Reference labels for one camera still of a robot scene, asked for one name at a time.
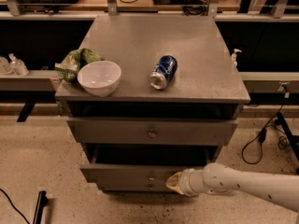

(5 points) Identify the clear container far left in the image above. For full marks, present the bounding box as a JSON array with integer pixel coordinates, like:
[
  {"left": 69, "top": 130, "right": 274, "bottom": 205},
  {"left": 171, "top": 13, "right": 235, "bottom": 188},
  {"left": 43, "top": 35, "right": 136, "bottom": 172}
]
[{"left": 0, "top": 57, "right": 12, "bottom": 75}]

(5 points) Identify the black stand leg right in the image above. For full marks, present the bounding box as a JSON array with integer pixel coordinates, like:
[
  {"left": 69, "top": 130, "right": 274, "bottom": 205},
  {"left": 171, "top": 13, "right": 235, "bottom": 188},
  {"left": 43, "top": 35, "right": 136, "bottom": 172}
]
[{"left": 275, "top": 112, "right": 299, "bottom": 161}]

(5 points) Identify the black cable floor left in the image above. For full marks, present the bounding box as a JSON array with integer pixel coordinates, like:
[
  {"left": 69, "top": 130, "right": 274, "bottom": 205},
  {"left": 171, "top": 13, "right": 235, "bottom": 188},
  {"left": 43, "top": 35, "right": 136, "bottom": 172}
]
[{"left": 0, "top": 189, "right": 30, "bottom": 224}]

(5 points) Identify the grey drawer cabinet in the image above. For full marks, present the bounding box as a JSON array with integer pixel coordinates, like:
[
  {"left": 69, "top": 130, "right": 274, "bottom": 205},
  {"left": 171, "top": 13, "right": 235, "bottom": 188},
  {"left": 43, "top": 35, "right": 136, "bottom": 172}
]
[{"left": 54, "top": 14, "right": 251, "bottom": 161}]

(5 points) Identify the black stand leg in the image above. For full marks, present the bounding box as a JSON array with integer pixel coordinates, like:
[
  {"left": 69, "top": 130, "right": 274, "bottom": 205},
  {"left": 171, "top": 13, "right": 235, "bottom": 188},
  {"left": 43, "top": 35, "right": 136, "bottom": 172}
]
[
  {"left": 33, "top": 190, "right": 48, "bottom": 224},
  {"left": 275, "top": 112, "right": 299, "bottom": 161}
]

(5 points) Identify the green chip bag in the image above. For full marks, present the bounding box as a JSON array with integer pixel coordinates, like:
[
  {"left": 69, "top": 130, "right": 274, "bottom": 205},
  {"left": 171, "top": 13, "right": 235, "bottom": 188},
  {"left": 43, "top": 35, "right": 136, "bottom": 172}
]
[{"left": 54, "top": 49, "right": 104, "bottom": 83}]

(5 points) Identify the grey drawer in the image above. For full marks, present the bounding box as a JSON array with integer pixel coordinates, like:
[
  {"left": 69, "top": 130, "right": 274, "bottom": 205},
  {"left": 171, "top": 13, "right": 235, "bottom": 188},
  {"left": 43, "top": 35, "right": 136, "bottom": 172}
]
[
  {"left": 67, "top": 117, "right": 237, "bottom": 146},
  {"left": 79, "top": 146, "right": 213, "bottom": 185}
]

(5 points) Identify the blue soda can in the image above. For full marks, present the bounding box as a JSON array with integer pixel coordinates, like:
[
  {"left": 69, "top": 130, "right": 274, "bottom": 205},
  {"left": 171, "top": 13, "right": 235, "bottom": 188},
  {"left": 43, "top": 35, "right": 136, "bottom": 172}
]
[{"left": 149, "top": 55, "right": 178, "bottom": 90}]

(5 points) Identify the grey top drawer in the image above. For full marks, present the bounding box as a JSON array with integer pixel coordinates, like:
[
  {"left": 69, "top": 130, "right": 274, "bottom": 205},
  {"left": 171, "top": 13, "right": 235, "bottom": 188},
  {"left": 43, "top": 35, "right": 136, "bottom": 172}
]
[{"left": 67, "top": 117, "right": 237, "bottom": 146}]

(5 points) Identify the white pump bottle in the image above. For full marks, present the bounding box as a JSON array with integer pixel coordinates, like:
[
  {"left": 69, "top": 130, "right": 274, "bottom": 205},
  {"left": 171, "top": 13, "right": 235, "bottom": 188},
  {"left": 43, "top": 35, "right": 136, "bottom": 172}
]
[{"left": 231, "top": 49, "right": 242, "bottom": 67}]

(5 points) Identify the black cable on floor right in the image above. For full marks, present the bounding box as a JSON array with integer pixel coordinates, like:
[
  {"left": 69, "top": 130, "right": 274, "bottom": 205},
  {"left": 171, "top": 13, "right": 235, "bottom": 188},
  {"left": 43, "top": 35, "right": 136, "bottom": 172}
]
[{"left": 240, "top": 91, "right": 292, "bottom": 166}]

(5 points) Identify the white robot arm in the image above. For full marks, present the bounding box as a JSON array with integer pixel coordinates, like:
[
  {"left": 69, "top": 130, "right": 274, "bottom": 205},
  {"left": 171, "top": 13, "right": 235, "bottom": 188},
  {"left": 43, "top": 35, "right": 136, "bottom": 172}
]
[{"left": 165, "top": 162, "right": 299, "bottom": 213}]

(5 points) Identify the white bowl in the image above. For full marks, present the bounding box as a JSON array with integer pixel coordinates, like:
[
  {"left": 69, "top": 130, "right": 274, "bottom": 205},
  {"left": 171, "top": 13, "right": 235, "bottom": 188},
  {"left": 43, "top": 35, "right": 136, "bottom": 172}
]
[{"left": 78, "top": 61, "right": 121, "bottom": 97}]

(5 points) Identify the black stand leg left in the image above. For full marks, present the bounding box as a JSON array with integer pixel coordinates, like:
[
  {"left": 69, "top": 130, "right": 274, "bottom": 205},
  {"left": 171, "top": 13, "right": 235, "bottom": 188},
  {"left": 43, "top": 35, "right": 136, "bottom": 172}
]
[{"left": 33, "top": 190, "right": 48, "bottom": 224}]

